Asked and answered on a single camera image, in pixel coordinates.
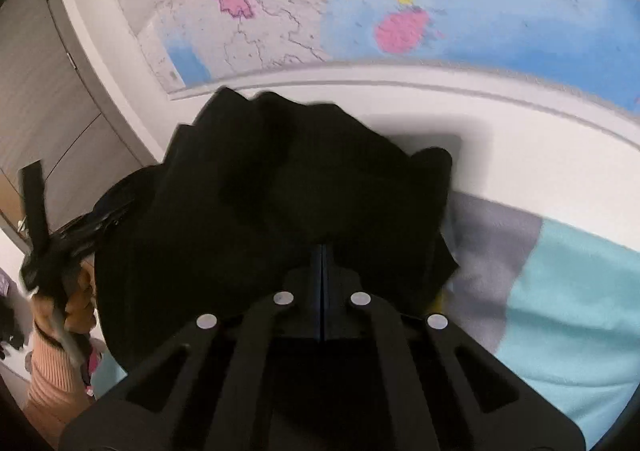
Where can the olive yellow garment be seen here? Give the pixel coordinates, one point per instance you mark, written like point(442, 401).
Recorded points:
point(438, 301)

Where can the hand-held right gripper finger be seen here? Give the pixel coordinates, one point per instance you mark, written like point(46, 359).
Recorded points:
point(328, 291)
point(316, 291)

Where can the colourful wall map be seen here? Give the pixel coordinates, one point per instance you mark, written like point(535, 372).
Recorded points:
point(450, 6)

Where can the person's left hand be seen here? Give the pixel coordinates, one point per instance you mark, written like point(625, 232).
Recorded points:
point(80, 306)

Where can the grey door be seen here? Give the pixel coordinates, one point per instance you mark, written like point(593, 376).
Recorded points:
point(45, 101)

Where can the light blue patterned blanket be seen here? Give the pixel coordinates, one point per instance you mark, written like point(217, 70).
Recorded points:
point(565, 311)

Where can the black garment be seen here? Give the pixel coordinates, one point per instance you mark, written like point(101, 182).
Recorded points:
point(240, 196)

